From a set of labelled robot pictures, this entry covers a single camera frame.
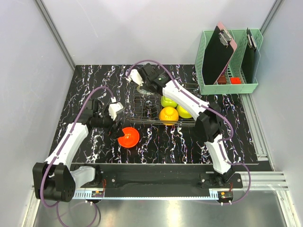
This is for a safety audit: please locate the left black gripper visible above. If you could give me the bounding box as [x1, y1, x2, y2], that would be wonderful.
[93, 105, 125, 139]

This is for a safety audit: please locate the orange bowl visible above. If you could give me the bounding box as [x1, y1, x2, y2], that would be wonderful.
[118, 127, 140, 148]
[159, 106, 179, 125]

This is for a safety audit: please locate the white green bowl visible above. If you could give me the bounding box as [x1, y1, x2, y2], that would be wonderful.
[160, 96, 178, 108]

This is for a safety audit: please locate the yellow bowl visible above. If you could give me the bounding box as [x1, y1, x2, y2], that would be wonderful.
[176, 105, 192, 119]

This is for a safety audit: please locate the green striped bowl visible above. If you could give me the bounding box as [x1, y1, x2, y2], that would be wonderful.
[137, 85, 156, 95]

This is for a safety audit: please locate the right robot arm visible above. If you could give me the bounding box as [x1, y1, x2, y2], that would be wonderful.
[130, 63, 234, 188]

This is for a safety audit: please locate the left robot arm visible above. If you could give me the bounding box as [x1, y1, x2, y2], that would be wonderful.
[32, 98, 124, 202]

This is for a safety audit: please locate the brown block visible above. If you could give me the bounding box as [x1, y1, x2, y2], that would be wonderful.
[217, 75, 227, 85]

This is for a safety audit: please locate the green plastic file organizer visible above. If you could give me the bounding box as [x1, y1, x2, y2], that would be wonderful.
[195, 29, 258, 95]

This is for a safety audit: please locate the red block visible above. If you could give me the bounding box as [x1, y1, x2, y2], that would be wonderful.
[230, 77, 241, 85]

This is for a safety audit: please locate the black pink clipboard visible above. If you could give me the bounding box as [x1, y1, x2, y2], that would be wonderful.
[202, 22, 237, 85]

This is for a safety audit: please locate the dark green clipboard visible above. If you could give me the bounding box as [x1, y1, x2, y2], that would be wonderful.
[241, 28, 260, 84]

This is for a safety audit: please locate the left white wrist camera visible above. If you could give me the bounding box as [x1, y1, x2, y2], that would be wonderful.
[108, 97, 124, 121]

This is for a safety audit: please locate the wire dish rack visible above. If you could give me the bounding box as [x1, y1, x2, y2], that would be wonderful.
[125, 83, 201, 127]

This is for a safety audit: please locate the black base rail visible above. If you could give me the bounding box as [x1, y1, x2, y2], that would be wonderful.
[82, 164, 243, 199]

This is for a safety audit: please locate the white slotted cable duct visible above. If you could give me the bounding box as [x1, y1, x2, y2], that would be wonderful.
[73, 190, 104, 200]

